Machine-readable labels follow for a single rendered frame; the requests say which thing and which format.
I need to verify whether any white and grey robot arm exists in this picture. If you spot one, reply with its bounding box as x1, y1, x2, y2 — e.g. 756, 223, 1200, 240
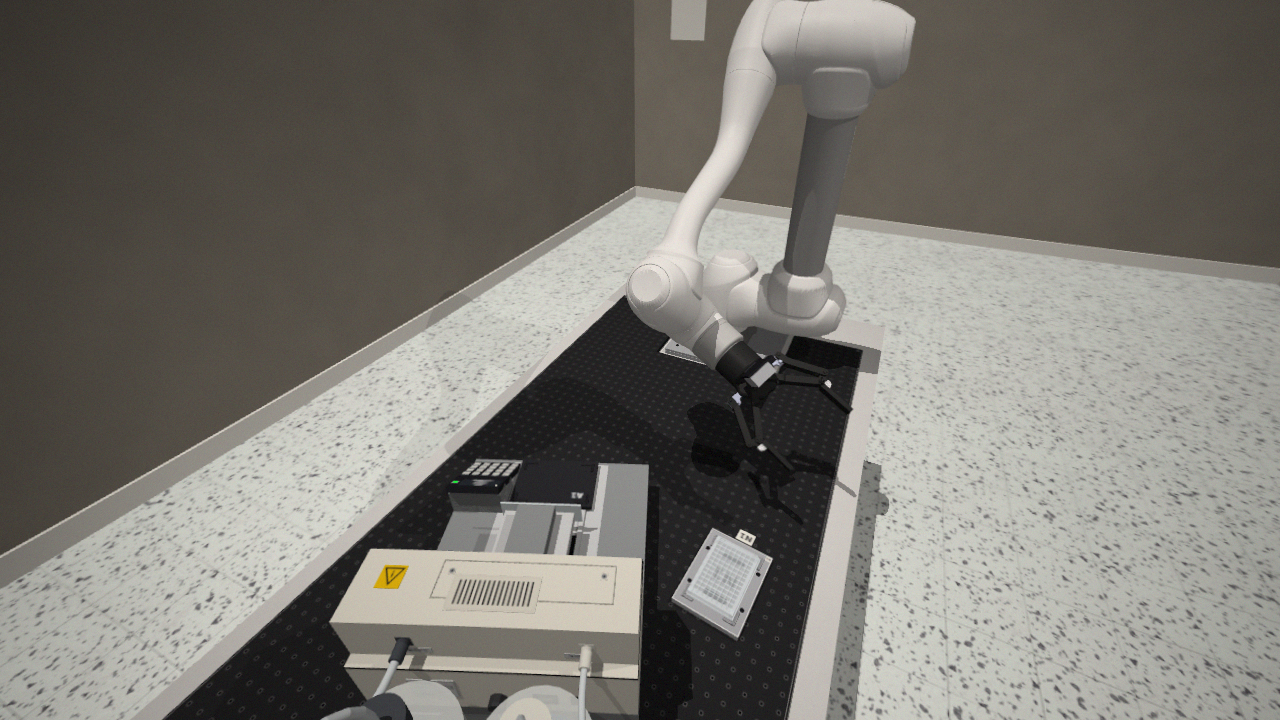
626, 0, 916, 370

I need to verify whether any light grey hose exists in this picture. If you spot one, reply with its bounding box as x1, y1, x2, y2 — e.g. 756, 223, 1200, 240
516, 667, 588, 720

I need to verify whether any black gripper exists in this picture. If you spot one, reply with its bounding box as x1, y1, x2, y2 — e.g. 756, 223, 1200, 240
716, 341, 852, 471

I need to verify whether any grey curved hose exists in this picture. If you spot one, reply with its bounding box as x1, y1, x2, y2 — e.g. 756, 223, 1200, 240
321, 660, 399, 720

